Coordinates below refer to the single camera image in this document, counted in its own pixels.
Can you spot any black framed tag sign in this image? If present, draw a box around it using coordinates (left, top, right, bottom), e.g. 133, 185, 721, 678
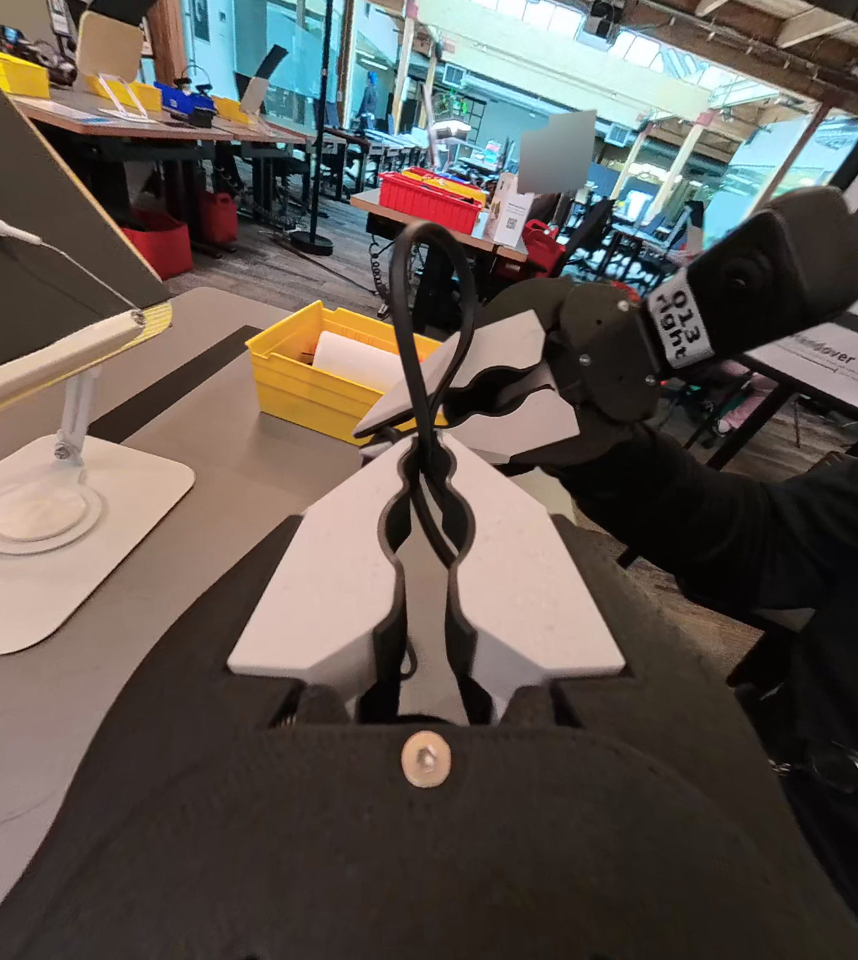
741, 102, 858, 424

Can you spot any small blue bin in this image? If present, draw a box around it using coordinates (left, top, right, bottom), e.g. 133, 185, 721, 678
158, 81, 218, 126

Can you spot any small yellow bin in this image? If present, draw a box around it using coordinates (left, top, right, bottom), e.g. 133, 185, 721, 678
0, 44, 53, 102

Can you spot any black round-top pole stand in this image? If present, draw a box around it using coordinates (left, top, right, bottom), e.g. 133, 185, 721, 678
290, 0, 338, 258

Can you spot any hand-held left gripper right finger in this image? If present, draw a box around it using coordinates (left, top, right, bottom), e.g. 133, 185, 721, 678
441, 435, 629, 709

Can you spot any person's right hand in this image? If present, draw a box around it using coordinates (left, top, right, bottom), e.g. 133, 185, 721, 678
477, 275, 703, 519

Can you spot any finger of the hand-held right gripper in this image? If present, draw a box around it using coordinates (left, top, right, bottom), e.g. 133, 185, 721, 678
353, 306, 553, 441
444, 390, 584, 472

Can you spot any white board stand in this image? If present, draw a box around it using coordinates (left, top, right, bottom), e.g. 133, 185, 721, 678
0, 372, 199, 658

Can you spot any person's right forearm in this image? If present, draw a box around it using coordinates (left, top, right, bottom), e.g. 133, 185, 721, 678
564, 425, 858, 619

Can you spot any red plastic bin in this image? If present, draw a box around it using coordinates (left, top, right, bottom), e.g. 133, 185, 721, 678
378, 168, 488, 238
120, 209, 196, 283

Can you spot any white roll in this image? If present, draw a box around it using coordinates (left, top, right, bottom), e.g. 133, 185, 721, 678
312, 329, 409, 396

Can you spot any long wooden desk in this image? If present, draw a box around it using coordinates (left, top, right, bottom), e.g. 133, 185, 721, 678
6, 83, 319, 289

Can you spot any thin black cable loop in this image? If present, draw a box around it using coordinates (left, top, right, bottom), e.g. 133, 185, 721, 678
387, 219, 485, 709

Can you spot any yellow plastic bin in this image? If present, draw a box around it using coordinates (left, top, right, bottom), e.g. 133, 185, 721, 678
245, 299, 448, 448

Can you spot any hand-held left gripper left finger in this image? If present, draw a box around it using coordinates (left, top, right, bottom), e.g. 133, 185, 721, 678
227, 438, 419, 706

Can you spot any small wooden desk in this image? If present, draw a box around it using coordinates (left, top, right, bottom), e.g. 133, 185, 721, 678
350, 186, 538, 334

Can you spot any wooden board with black mat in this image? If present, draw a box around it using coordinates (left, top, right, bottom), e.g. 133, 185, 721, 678
0, 33, 176, 439

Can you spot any white cable tie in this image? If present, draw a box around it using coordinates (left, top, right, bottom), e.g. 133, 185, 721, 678
0, 216, 146, 321

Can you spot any red office chair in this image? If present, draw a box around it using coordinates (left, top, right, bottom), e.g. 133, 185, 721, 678
522, 219, 569, 273

